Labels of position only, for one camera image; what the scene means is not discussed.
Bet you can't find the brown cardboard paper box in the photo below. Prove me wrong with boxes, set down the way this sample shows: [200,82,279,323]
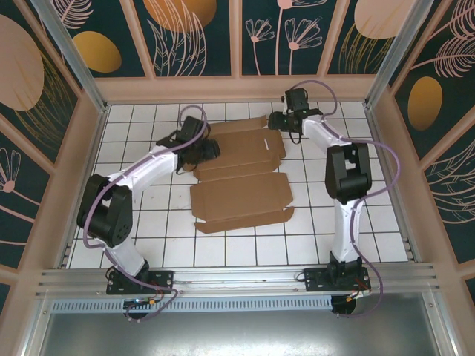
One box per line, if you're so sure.
[189,115,296,235]

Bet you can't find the grey metal sheet panel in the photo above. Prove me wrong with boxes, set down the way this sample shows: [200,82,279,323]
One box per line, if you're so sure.
[36,310,439,356]

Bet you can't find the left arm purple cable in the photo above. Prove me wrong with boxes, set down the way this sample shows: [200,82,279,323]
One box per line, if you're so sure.
[82,105,212,323]

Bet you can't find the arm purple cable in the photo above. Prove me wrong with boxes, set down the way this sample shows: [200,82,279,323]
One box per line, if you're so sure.
[287,79,402,320]
[82,105,212,323]

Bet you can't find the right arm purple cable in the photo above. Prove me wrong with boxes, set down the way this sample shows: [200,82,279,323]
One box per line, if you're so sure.
[287,79,402,320]

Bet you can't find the aluminium corner post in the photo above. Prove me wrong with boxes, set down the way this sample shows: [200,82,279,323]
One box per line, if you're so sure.
[363,0,419,108]
[31,0,111,114]

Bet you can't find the long aluminium base rail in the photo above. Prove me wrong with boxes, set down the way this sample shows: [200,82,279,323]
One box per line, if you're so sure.
[36,263,441,297]

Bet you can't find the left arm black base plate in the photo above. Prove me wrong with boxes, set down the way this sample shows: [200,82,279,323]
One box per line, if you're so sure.
[106,269,175,296]

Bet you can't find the grey slotted cable duct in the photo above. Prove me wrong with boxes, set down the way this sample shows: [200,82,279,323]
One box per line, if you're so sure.
[51,295,334,313]

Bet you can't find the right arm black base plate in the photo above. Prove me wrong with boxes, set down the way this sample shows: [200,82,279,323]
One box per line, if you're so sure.
[303,267,371,294]

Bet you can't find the small circuit board with wires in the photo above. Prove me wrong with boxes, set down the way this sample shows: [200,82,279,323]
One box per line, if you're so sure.
[122,295,166,311]

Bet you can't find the orange connector with wires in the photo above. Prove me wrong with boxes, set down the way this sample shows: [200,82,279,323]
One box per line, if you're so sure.
[343,287,372,303]

